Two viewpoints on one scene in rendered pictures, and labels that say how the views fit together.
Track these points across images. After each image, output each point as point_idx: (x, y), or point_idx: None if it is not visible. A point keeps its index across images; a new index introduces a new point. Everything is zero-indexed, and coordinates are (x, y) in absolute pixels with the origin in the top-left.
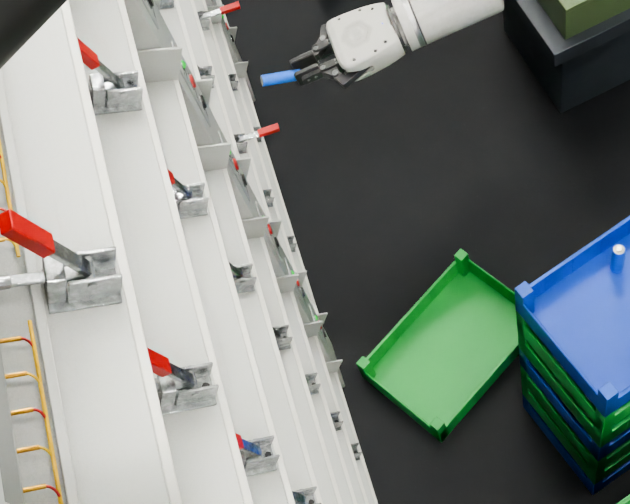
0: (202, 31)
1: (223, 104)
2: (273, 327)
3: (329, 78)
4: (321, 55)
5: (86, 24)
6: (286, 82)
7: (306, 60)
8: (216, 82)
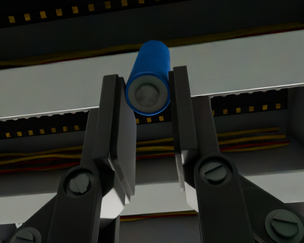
0: (95, 107)
1: (251, 89)
2: None
3: (253, 184)
4: (105, 203)
5: None
6: (168, 66)
7: (131, 156)
8: (204, 94)
